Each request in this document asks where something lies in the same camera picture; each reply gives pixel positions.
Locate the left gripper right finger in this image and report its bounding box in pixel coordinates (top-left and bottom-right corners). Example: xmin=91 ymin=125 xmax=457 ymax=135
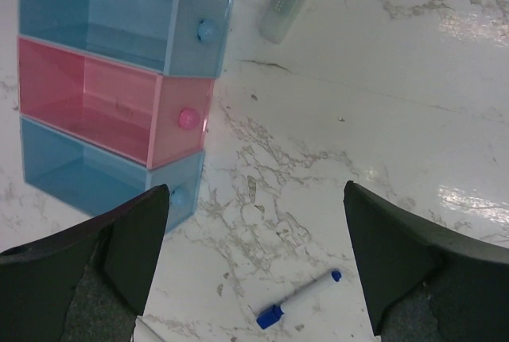
xmin=344 ymin=181 xmax=508 ymax=341

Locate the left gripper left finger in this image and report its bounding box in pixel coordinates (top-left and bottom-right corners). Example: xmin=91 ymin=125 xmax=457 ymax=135
xmin=1 ymin=185 xmax=169 ymax=341

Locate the pink drawer box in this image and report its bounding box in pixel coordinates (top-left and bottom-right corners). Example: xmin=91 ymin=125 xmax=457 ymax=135
xmin=17 ymin=37 xmax=215 ymax=169

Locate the teal blue drawer box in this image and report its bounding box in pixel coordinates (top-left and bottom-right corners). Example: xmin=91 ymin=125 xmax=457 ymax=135
xmin=19 ymin=0 xmax=233 ymax=78

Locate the light blue drawer box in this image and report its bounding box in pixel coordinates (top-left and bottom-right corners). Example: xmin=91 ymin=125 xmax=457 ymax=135
xmin=20 ymin=117 xmax=205 ymax=231

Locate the blue whiteboard marker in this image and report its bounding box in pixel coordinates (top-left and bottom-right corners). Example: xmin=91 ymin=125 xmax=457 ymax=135
xmin=256 ymin=269 xmax=342 ymax=330

